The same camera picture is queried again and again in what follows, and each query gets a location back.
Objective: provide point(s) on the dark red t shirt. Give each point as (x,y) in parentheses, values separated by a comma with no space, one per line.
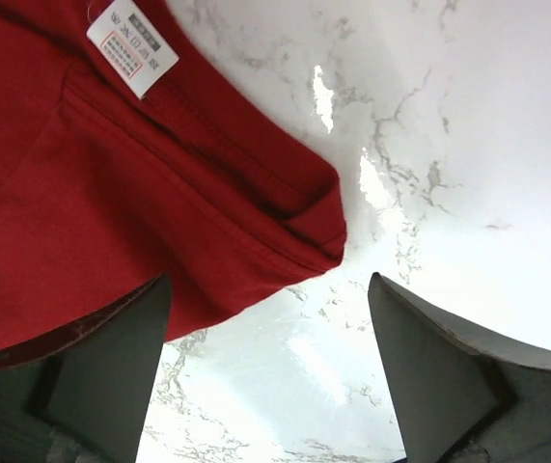
(126,155)

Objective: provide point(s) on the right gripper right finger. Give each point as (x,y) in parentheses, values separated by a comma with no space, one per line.
(461,392)

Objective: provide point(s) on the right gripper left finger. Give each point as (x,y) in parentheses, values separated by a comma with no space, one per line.
(81,393)

